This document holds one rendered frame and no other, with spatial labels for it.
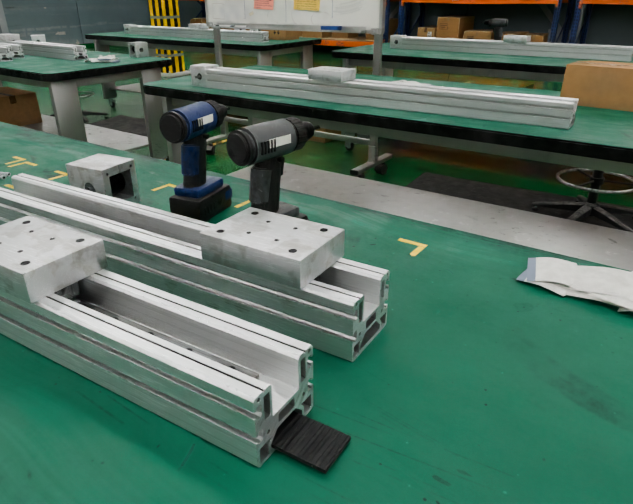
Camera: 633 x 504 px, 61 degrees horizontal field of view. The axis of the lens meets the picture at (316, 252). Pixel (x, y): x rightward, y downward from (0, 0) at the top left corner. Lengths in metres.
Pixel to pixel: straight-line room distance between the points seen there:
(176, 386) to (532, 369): 0.42
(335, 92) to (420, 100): 0.37
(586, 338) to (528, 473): 0.27
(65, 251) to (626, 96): 2.07
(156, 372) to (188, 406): 0.05
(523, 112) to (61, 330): 1.65
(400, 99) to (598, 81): 0.76
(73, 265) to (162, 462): 0.28
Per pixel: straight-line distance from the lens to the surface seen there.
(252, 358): 0.58
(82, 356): 0.69
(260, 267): 0.68
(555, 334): 0.79
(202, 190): 1.07
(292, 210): 0.94
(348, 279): 0.71
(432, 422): 0.61
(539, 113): 1.99
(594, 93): 2.41
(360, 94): 2.21
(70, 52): 4.12
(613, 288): 0.90
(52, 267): 0.71
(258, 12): 4.13
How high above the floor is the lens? 1.19
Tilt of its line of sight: 26 degrees down
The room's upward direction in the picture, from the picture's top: straight up
